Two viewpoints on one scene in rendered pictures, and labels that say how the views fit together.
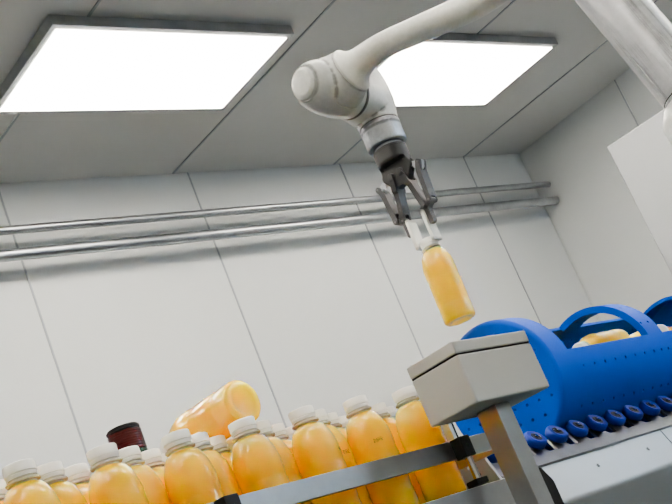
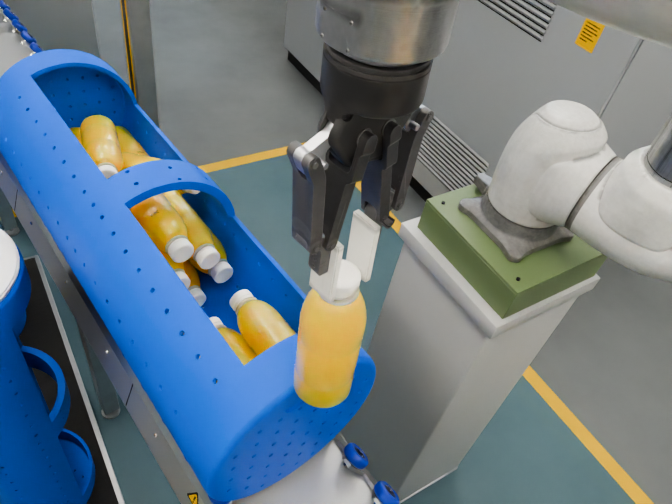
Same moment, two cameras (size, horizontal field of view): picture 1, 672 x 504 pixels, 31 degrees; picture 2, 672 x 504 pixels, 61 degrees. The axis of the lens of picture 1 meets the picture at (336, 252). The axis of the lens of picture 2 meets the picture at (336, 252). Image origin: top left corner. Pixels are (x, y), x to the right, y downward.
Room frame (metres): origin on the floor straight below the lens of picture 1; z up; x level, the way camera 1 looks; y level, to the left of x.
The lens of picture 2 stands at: (2.41, 0.18, 1.83)
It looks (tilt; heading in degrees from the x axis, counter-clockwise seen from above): 45 degrees down; 274
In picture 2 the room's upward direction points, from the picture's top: 12 degrees clockwise
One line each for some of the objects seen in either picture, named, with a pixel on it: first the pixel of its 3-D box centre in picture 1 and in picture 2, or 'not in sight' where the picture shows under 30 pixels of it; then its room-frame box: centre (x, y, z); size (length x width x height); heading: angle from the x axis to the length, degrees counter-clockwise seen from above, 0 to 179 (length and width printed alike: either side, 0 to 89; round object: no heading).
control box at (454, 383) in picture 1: (478, 376); not in sight; (1.89, -0.13, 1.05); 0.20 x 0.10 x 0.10; 141
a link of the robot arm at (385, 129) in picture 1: (384, 137); (386, 1); (2.44, -0.19, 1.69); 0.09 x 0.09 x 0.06
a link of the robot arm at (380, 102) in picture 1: (363, 94); not in sight; (2.44, -0.19, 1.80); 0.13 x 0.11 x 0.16; 149
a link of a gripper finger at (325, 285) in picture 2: (415, 235); (325, 266); (2.44, -0.17, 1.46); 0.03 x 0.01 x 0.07; 144
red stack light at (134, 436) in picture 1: (127, 443); not in sight; (2.16, 0.49, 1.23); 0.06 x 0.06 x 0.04
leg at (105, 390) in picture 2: not in sight; (97, 359); (3.09, -0.64, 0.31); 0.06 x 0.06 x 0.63; 51
